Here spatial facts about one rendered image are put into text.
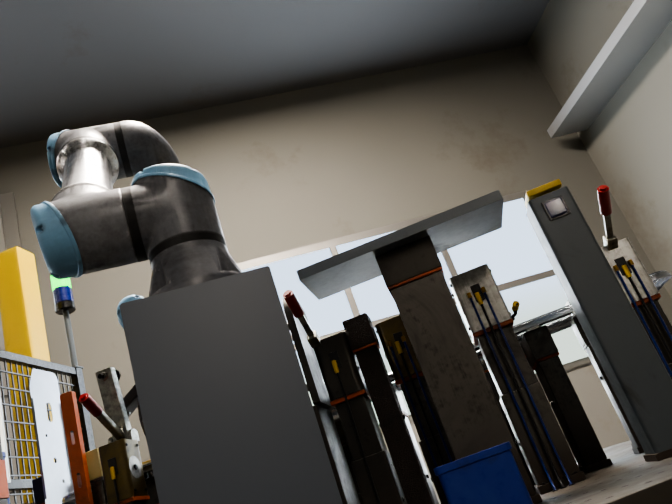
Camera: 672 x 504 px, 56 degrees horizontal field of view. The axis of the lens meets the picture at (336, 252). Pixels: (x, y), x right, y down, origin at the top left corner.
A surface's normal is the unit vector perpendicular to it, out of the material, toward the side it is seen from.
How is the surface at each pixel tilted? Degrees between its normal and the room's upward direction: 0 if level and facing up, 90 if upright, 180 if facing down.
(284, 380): 90
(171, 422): 90
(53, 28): 180
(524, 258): 90
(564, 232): 90
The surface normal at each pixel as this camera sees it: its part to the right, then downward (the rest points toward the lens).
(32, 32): 0.31, 0.87
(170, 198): 0.14, -0.44
